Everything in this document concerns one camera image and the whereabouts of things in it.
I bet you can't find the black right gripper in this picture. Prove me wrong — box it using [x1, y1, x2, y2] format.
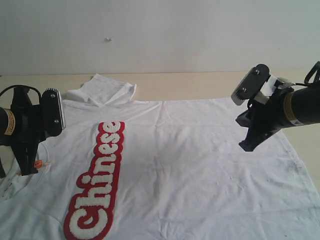
[236, 88, 292, 152]

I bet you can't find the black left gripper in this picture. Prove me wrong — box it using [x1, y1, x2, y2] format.
[10, 87, 45, 176]

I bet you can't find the white t-shirt red lettering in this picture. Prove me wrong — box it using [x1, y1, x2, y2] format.
[0, 74, 320, 240]

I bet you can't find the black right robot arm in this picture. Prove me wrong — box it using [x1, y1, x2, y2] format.
[236, 86, 320, 152]

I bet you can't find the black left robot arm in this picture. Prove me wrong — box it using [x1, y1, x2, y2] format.
[0, 85, 46, 176]

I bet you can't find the orange neck label tag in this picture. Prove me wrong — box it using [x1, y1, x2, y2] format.
[34, 160, 43, 170]

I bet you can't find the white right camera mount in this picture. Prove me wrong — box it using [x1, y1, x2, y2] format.
[257, 76, 292, 103]

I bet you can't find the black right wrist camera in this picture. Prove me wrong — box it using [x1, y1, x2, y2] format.
[230, 63, 271, 106]

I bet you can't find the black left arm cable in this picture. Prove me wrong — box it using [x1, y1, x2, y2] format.
[0, 84, 42, 101]

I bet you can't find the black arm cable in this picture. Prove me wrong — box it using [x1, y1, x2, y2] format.
[0, 84, 42, 101]
[293, 61, 320, 87]

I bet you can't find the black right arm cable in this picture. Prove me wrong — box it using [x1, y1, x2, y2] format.
[293, 61, 320, 87]

